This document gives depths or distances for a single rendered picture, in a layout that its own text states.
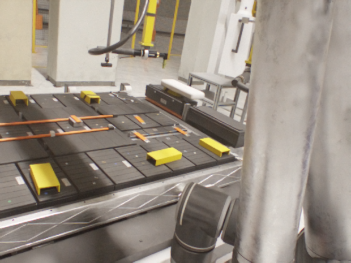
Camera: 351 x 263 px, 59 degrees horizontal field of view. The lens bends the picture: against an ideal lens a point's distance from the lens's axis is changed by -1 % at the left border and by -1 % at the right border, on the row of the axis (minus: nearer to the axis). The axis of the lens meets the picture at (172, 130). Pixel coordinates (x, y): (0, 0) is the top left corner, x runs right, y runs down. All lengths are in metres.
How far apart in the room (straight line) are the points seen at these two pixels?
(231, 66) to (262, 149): 3.99
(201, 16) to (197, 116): 5.88
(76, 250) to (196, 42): 6.93
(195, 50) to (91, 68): 2.68
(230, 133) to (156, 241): 0.84
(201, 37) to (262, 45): 7.27
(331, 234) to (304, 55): 0.43
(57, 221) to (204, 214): 0.56
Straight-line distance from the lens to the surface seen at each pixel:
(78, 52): 6.12
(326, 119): 0.67
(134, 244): 1.18
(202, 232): 0.76
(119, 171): 1.33
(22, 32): 5.85
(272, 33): 0.45
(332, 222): 0.75
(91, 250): 1.15
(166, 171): 1.39
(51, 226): 1.14
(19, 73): 5.97
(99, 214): 1.20
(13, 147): 1.48
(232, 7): 5.67
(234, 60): 4.42
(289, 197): 0.51
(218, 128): 1.87
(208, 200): 0.74
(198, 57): 7.80
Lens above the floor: 1.66
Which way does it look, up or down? 21 degrees down
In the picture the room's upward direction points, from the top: 11 degrees clockwise
